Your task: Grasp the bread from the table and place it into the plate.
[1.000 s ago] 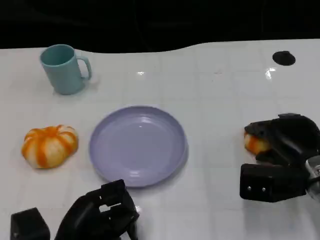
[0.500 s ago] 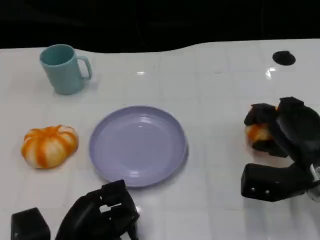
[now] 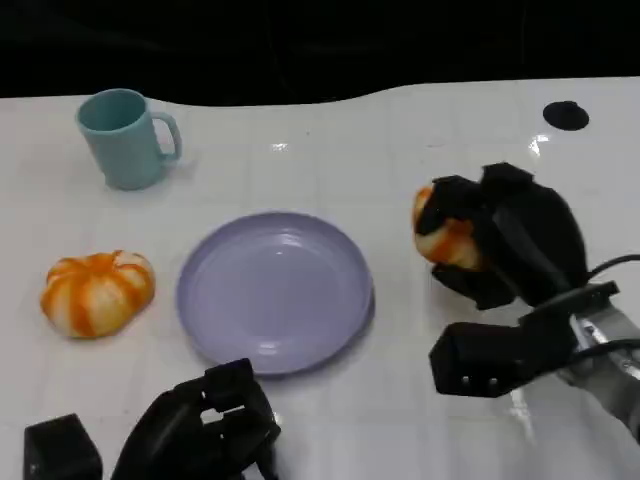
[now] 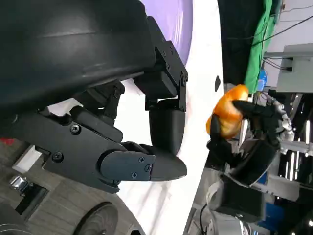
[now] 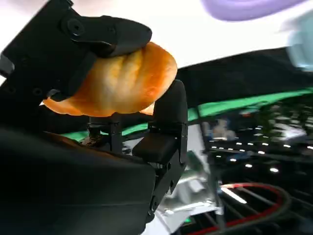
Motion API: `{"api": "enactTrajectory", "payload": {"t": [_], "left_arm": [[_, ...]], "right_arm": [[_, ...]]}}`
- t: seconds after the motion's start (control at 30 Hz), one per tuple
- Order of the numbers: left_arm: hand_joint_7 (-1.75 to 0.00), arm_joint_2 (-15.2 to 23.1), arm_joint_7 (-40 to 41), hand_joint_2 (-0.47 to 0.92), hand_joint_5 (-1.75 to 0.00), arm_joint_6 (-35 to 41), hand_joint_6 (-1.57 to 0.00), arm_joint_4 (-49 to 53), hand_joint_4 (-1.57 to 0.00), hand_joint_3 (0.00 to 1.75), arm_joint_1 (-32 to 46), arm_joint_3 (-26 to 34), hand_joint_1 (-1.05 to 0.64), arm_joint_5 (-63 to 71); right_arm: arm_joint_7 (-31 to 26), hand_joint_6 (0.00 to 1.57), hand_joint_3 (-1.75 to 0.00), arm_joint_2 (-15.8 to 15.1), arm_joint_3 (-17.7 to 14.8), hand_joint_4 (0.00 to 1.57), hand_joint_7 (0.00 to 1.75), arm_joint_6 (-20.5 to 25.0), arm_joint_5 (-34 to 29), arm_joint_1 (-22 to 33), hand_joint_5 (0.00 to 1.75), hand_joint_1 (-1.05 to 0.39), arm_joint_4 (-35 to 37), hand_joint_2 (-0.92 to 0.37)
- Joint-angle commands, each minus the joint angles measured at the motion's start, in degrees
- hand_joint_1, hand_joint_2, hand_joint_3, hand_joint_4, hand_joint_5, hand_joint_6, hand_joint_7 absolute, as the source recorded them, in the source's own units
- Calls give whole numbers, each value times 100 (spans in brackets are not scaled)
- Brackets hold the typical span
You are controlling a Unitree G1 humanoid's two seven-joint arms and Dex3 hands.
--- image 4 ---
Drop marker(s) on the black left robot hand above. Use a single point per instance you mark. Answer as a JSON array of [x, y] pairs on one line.
[[73, 49]]

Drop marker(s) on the black backdrop curtain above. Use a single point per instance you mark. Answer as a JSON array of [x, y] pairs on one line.
[[234, 36]]

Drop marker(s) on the grey round disc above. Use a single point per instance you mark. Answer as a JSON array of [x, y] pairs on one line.
[[97, 220]]

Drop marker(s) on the lilac plate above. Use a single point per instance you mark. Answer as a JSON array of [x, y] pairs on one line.
[[171, 24]]

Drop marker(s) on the green cloth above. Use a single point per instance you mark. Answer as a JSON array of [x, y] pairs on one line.
[[259, 49]]

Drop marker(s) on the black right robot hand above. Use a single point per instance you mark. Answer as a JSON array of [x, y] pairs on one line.
[[256, 151]]

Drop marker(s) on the grey cabinet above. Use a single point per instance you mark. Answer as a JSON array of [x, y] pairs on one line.
[[297, 66]]

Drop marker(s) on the orange and white bread roll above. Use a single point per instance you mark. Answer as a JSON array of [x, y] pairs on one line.
[[227, 110]]

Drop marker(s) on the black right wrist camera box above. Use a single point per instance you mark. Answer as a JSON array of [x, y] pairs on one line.
[[242, 198]]

